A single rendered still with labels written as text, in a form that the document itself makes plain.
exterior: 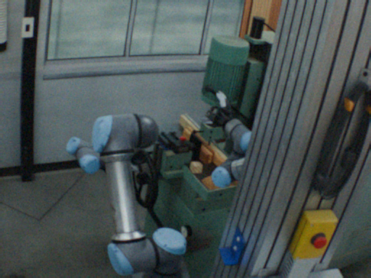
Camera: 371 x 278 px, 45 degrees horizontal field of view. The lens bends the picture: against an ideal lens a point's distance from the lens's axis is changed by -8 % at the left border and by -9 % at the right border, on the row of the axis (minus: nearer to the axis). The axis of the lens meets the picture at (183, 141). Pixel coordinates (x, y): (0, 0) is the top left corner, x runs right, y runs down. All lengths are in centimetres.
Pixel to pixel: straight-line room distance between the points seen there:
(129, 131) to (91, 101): 193
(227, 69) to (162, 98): 161
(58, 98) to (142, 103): 67
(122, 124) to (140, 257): 44
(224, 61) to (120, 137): 75
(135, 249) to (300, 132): 75
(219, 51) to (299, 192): 110
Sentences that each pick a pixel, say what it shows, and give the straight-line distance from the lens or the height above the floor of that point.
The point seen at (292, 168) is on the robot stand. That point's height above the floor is 159.
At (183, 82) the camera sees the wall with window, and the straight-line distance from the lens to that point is 372.
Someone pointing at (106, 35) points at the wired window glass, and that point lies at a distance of 340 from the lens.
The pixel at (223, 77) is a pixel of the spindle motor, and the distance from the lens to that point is 216.
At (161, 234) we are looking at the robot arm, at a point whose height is 105.
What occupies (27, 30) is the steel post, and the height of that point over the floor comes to 119.
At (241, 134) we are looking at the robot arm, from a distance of 186.
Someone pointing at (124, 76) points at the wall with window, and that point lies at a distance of 349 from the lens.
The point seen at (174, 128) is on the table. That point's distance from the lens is 260.
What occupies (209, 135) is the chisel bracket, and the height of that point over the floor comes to 103.
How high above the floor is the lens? 213
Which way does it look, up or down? 29 degrees down
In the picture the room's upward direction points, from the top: 11 degrees clockwise
